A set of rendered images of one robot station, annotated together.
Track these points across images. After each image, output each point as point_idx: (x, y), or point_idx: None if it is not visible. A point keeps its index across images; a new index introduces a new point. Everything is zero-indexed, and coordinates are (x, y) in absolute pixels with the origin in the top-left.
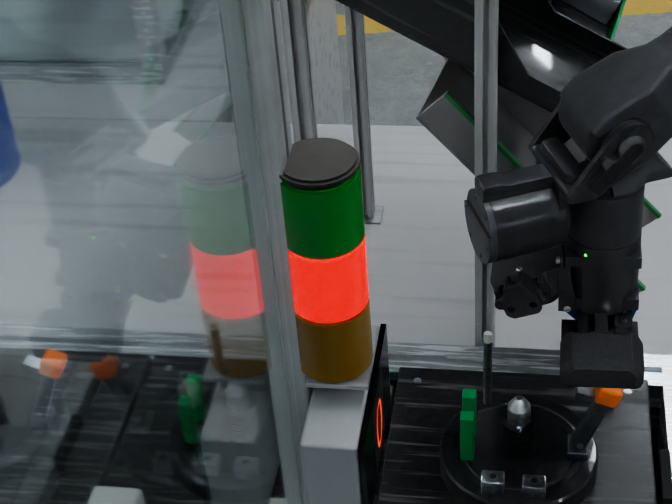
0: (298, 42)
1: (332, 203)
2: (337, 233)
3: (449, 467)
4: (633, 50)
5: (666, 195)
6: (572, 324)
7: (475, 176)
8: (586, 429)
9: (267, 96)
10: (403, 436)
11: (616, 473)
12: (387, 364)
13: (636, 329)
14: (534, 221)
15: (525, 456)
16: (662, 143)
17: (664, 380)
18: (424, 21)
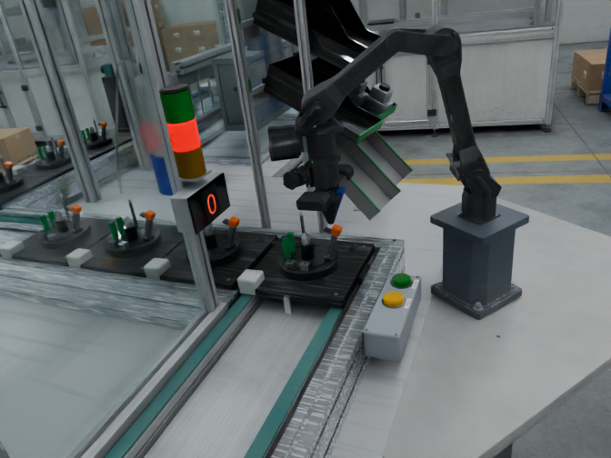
0: (245, 104)
1: (173, 100)
2: (177, 113)
3: (279, 260)
4: (326, 80)
5: (432, 204)
6: None
7: None
8: (329, 247)
9: (150, 58)
10: (272, 253)
11: (345, 269)
12: (225, 190)
13: (337, 197)
14: (285, 142)
15: (308, 258)
16: (332, 113)
17: (382, 245)
18: (292, 98)
